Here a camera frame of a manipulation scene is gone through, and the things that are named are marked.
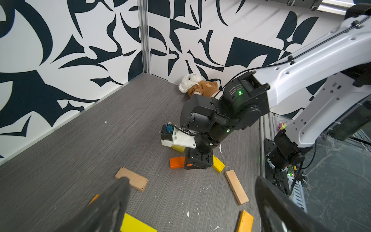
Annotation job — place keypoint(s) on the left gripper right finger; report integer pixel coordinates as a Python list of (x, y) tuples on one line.
[(279, 214)]

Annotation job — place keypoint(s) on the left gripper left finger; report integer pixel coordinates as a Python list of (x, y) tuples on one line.
[(105, 214)]

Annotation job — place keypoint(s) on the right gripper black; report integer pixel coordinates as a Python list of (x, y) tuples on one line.
[(209, 120)]

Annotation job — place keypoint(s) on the yellow block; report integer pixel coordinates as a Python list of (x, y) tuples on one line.
[(131, 224), (218, 165), (180, 149)]

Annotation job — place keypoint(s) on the orange block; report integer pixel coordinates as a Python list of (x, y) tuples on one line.
[(177, 162), (94, 198)]

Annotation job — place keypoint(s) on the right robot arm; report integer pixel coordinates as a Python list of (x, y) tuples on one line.
[(342, 58)]

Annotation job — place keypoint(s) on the white teddy bear brown shirt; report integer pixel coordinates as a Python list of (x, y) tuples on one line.
[(194, 84)]

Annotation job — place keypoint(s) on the orange-yellow block bottom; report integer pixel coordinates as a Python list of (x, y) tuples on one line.
[(245, 223)]

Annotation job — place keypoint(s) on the green circuit board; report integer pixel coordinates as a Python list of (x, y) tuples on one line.
[(292, 171)]

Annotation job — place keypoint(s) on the natural wood block upper right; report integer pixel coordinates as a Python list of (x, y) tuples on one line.
[(136, 181)]

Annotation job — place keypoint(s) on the natural wood block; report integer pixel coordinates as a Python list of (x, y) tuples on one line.
[(136, 181), (236, 187)]

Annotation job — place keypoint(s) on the natural wood block bottom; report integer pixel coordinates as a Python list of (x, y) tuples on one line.
[(236, 187)]

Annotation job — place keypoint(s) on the white cable duct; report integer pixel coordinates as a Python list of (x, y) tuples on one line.
[(298, 198)]

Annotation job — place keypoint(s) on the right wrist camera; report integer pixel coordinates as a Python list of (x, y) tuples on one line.
[(171, 136)]

